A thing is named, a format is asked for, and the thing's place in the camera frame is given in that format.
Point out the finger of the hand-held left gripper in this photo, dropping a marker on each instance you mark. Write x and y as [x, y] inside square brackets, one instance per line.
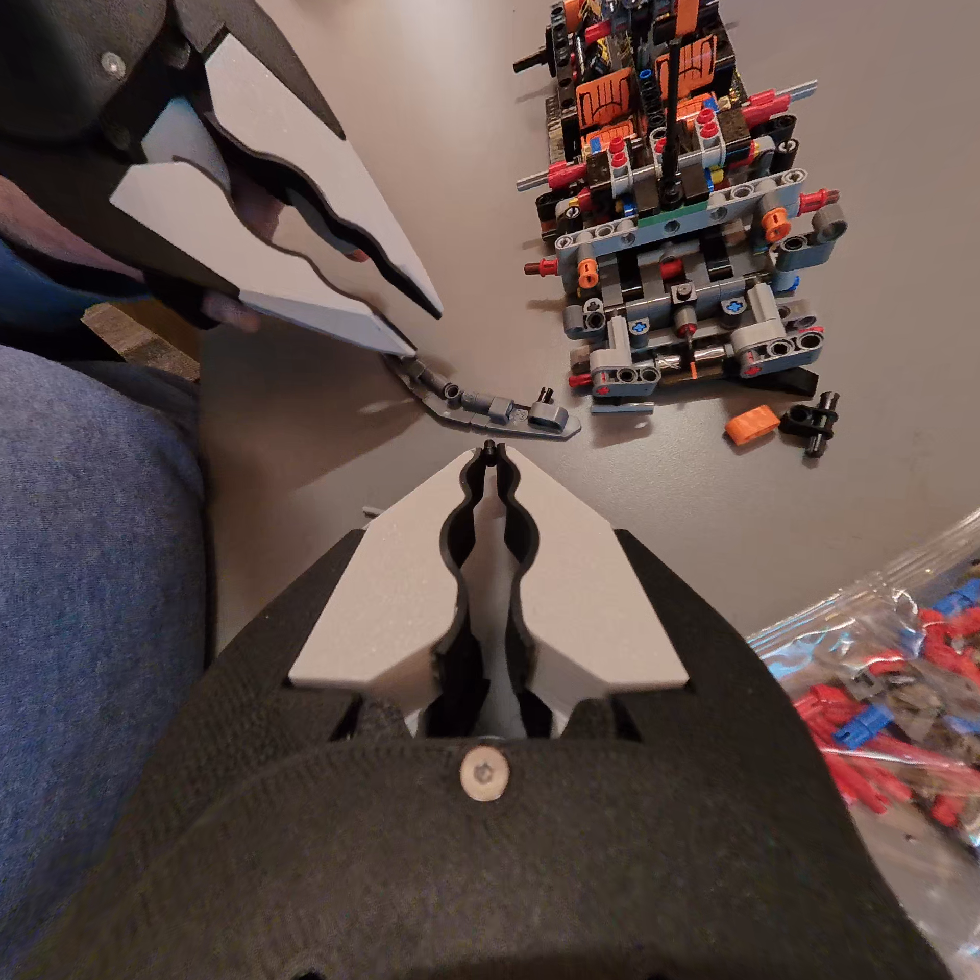
[230, 253]
[306, 130]

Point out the lego car chassis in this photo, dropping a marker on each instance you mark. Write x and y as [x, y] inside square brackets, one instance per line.
[674, 230]

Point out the short black lego piece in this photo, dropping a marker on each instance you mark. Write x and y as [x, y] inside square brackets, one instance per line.
[490, 452]

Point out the black lego pin connector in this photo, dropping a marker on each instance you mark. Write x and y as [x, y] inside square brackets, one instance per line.
[811, 421]

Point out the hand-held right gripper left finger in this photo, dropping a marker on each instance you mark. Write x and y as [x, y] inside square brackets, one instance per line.
[383, 605]

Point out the small clear bag lego pins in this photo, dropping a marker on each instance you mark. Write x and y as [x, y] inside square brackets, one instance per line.
[880, 727]

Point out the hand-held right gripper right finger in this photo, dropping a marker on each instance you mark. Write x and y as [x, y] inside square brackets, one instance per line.
[597, 605]

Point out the person's left hand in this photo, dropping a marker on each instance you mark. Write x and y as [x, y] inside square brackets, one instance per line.
[230, 312]

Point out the grey lego panel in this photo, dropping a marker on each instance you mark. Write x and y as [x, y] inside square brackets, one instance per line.
[490, 413]

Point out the orange lego connector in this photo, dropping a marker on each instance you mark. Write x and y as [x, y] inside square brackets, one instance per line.
[752, 425]

